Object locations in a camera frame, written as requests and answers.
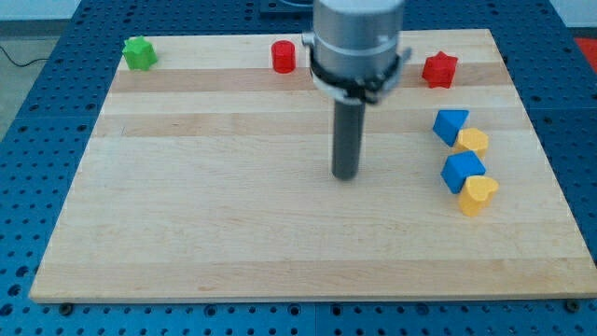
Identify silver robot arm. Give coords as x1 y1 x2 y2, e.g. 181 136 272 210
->
302 0 410 105

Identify wooden board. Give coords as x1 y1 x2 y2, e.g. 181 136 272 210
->
30 29 596 303

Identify yellow hexagon block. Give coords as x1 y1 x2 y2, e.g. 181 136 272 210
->
452 128 489 159

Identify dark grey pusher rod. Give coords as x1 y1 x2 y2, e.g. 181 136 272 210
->
331 101 365 180

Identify red cylinder block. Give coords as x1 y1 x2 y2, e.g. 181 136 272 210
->
271 40 296 74

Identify blue triangle block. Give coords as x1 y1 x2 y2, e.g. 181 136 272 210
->
432 109 469 147

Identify blue cube block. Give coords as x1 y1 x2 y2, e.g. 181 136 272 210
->
440 151 486 194

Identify red star block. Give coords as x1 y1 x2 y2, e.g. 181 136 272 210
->
422 50 458 89

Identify yellow heart block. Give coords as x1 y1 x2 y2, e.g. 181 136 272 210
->
458 175 500 217

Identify green star block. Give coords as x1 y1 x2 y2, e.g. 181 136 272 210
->
122 35 158 71

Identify black cable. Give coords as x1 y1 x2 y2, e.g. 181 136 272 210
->
0 45 50 68

